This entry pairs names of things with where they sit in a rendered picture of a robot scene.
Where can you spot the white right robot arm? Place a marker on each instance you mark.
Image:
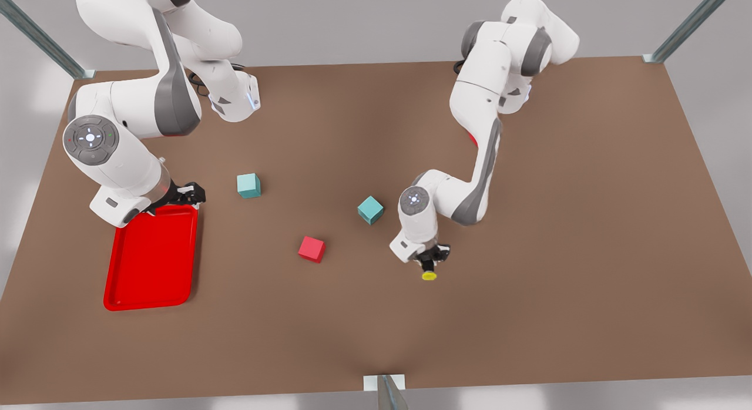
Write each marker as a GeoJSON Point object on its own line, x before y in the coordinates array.
{"type": "Point", "coordinates": [123, 157]}

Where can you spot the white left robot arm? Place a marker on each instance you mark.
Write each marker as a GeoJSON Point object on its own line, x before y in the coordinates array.
{"type": "Point", "coordinates": [479, 134]}

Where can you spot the red cube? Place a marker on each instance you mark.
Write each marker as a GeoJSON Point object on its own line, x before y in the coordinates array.
{"type": "Point", "coordinates": [311, 249]}

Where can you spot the small yellow round object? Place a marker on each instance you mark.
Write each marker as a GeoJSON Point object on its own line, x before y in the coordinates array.
{"type": "Point", "coordinates": [429, 275]}

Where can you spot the red plastic tray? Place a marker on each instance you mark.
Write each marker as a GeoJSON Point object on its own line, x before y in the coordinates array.
{"type": "Point", "coordinates": [153, 257]}

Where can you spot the silver frame post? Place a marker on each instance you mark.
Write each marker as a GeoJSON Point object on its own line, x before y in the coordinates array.
{"type": "Point", "coordinates": [41, 37]}
{"type": "Point", "coordinates": [388, 392]}
{"type": "Point", "coordinates": [687, 25]}

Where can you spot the teal cube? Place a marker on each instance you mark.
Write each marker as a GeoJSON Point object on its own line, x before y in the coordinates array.
{"type": "Point", "coordinates": [248, 185]}
{"type": "Point", "coordinates": [370, 209]}

